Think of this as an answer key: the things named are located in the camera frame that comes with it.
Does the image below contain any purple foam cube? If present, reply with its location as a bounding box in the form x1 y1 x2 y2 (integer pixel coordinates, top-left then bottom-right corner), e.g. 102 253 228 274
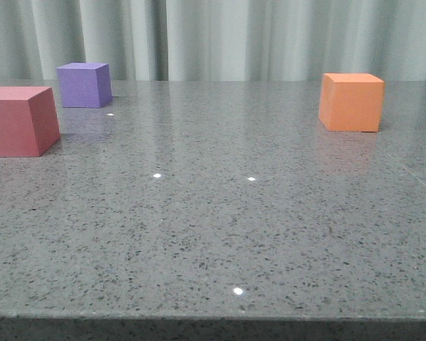
56 63 113 108

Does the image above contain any orange foam cube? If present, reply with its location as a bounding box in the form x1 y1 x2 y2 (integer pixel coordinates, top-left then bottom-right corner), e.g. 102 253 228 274
319 73 386 132

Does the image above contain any red foam cube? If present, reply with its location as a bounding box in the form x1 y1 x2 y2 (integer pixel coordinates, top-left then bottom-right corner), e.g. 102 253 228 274
0 86 60 157

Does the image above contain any pale green curtain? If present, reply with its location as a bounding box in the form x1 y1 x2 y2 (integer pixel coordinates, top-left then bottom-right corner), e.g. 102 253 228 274
0 1 426 81

